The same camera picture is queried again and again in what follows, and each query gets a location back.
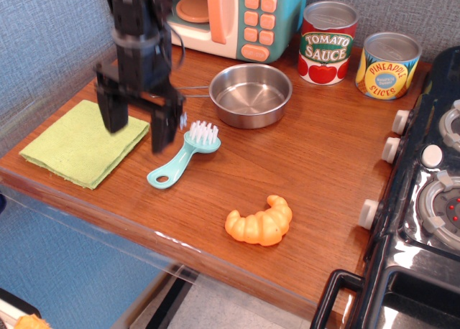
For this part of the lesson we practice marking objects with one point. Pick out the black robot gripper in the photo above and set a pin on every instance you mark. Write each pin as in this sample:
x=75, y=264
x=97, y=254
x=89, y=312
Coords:
x=140, y=77

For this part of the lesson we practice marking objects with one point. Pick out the teal dish brush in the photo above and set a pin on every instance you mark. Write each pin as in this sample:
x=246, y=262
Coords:
x=202, y=137

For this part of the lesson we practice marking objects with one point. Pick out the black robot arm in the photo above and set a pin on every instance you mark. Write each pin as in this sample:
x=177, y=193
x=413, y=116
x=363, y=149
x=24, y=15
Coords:
x=141, y=19

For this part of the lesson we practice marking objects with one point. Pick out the stainless steel pot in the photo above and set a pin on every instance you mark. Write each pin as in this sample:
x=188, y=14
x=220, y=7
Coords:
x=249, y=96

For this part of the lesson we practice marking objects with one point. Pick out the green folded cloth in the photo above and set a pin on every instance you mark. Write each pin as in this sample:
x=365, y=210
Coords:
x=78, y=148

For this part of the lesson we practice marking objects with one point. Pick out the teal toy microwave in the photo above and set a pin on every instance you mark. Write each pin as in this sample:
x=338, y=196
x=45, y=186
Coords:
x=246, y=30

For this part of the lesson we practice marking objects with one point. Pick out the orange toy croissant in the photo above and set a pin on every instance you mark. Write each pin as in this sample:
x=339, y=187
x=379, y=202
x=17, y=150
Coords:
x=265, y=228

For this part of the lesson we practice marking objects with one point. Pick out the tomato sauce can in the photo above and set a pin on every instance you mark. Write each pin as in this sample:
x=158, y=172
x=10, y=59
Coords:
x=326, y=39

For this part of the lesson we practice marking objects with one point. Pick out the orange fuzzy object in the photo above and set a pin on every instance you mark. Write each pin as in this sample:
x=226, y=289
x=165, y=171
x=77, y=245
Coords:
x=31, y=322

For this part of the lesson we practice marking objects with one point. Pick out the pineapple slices can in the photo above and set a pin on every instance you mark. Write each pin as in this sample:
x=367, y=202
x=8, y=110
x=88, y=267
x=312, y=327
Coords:
x=387, y=65

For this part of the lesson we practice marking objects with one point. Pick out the black toy stove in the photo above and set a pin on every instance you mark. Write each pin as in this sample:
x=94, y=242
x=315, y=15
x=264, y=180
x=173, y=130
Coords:
x=411, y=274

